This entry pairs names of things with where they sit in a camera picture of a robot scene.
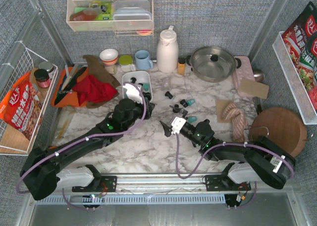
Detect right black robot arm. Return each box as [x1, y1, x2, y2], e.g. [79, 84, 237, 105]
[160, 117, 296, 189]

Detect red lid jar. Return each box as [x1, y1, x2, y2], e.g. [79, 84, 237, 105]
[34, 69, 51, 88]

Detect pink tray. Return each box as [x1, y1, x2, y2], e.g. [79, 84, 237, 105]
[233, 56, 255, 98]

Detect orange striped white bowl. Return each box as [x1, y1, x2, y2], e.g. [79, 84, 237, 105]
[99, 49, 118, 65]

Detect purple cable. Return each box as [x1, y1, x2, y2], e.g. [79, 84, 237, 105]
[175, 133, 295, 209]
[16, 82, 147, 209]

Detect orange tray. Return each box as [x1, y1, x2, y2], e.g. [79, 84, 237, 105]
[51, 65, 90, 108]

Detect round wooden board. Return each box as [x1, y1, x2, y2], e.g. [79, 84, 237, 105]
[251, 107, 308, 157]

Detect brown cloth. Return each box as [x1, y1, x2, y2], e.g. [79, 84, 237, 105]
[83, 55, 120, 109]

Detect glass spice jar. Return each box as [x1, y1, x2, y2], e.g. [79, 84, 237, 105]
[105, 64, 117, 75]

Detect white storage basket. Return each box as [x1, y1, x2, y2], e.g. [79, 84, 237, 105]
[121, 70, 153, 102]

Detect green label bottle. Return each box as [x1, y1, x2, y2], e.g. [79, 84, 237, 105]
[89, 0, 113, 20]

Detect white thermos jug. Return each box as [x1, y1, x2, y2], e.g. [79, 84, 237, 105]
[157, 25, 179, 73]

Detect black kitchen knife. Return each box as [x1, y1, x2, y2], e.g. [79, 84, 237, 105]
[53, 66, 88, 106]

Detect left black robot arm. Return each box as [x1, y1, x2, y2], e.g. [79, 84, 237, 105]
[20, 99, 155, 200]

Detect teal capsule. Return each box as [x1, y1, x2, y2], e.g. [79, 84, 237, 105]
[186, 99, 195, 106]
[143, 83, 150, 92]
[187, 116, 198, 123]

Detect yellow spice jar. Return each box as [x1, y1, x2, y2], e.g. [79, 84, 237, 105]
[177, 57, 186, 75]

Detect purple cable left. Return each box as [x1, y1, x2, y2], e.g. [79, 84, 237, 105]
[16, 82, 147, 209]

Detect clear plastic food containers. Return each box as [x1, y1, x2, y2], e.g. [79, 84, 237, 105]
[112, 0, 152, 30]

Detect light blue mug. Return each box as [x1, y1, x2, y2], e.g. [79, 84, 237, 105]
[135, 50, 154, 70]

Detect cardboard piece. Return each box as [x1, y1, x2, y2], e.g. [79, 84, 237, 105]
[238, 78, 269, 99]

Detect red cloth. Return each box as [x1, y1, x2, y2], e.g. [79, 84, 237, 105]
[72, 74, 118, 105]

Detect white mesh basket right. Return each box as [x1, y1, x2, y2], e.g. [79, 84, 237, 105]
[272, 31, 317, 125]

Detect clear wall shelf bin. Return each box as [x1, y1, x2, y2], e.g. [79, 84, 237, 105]
[66, 0, 154, 36]

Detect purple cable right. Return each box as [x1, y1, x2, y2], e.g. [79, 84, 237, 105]
[175, 133, 295, 209]

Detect steel lid jar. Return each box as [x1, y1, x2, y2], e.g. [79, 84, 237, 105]
[39, 61, 54, 73]

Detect green lid sugar jar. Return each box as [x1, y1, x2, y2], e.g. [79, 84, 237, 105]
[118, 55, 136, 73]

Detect white handle knife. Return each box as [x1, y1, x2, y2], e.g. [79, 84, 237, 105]
[61, 64, 78, 90]

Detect orange seasoning packet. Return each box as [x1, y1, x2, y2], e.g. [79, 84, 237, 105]
[0, 72, 42, 140]

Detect steel pot with lid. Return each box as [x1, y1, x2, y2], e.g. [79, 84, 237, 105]
[186, 46, 242, 83]

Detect white wire basket left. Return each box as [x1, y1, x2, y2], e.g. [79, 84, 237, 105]
[0, 41, 58, 156]

